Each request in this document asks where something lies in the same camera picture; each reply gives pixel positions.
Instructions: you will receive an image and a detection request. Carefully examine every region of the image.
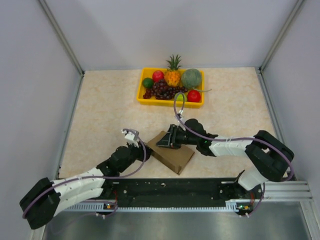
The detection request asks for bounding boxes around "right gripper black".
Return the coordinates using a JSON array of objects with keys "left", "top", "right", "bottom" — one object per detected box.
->
[{"left": 156, "top": 124, "right": 199, "bottom": 150}]

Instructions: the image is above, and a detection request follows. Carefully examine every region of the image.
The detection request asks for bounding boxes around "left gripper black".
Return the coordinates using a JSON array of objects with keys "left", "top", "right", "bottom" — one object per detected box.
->
[{"left": 118, "top": 140, "right": 155, "bottom": 173}]

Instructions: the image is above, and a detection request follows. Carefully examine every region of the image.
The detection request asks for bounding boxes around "brown cardboard box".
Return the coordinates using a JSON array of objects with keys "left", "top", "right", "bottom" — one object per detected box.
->
[{"left": 147, "top": 130, "right": 195, "bottom": 175}]

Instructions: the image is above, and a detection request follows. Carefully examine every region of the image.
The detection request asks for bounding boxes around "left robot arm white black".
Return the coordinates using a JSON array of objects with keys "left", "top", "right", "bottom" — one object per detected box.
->
[{"left": 19, "top": 142, "right": 152, "bottom": 230}]

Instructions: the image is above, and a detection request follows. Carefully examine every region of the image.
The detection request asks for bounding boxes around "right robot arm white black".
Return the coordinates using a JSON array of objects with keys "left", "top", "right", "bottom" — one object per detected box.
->
[{"left": 156, "top": 118, "right": 295, "bottom": 198}]

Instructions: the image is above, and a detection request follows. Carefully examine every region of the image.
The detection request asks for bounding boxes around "light green apple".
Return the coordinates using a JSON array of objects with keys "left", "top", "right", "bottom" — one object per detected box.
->
[{"left": 174, "top": 93, "right": 188, "bottom": 102}]

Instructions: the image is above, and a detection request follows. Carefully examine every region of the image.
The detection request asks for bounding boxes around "red tomato fruit front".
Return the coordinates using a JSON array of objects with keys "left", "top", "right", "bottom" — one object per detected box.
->
[{"left": 187, "top": 90, "right": 202, "bottom": 103}]

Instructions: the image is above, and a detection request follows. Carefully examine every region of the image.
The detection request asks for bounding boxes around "purple grape bunch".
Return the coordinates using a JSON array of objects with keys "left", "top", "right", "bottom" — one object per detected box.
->
[{"left": 142, "top": 79, "right": 188, "bottom": 100}]

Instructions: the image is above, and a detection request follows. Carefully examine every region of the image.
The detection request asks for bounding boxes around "dark green lime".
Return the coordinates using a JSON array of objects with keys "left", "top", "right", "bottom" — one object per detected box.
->
[{"left": 142, "top": 77, "right": 154, "bottom": 89}]

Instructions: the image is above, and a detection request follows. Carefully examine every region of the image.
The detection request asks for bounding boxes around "pineapple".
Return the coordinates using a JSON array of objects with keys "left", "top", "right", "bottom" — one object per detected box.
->
[{"left": 164, "top": 54, "right": 182, "bottom": 87}]

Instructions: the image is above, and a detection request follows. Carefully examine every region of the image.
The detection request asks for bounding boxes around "green netted melon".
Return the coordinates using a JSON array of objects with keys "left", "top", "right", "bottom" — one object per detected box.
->
[{"left": 181, "top": 68, "right": 202, "bottom": 89}]

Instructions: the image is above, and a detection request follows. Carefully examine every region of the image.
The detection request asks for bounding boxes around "red apple at back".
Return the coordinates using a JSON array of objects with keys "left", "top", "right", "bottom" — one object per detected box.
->
[{"left": 152, "top": 70, "right": 165, "bottom": 83}]

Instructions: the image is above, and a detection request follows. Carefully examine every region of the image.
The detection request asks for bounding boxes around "yellow plastic tray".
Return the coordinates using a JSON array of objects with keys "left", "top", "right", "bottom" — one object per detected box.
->
[{"left": 136, "top": 67, "right": 205, "bottom": 109}]

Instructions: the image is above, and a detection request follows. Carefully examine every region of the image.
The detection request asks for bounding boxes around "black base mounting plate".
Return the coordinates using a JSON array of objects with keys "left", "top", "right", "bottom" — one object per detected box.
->
[{"left": 98, "top": 177, "right": 262, "bottom": 208}]

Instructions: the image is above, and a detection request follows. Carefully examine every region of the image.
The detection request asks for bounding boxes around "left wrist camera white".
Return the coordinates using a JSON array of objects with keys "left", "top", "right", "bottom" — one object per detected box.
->
[{"left": 121, "top": 128, "right": 140, "bottom": 148}]

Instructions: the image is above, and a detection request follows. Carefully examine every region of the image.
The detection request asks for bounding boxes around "white cable duct strip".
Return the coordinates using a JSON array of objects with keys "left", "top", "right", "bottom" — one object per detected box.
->
[{"left": 64, "top": 201, "right": 252, "bottom": 214}]

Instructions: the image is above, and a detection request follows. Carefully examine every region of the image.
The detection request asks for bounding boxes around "left aluminium frame post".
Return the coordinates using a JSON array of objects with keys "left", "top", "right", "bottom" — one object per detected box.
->
[{"left": 37, "top": 0, "right": 85, "bottom": 77}]

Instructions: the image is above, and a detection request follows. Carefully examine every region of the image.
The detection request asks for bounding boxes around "aluminium frame post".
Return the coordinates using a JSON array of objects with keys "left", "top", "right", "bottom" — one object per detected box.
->
[
  {"left": 258, "top": 0, "right": 306, "bottom": 74},
  {"left": 37, "top": 0, "right": 85, "bottom": 77}
]

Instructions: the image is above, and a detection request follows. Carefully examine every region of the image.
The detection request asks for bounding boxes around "right aluminium frame post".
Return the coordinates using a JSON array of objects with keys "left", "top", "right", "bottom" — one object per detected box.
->
[{"left": 258, "top": 0, "right": 306, "bottom": 74}]

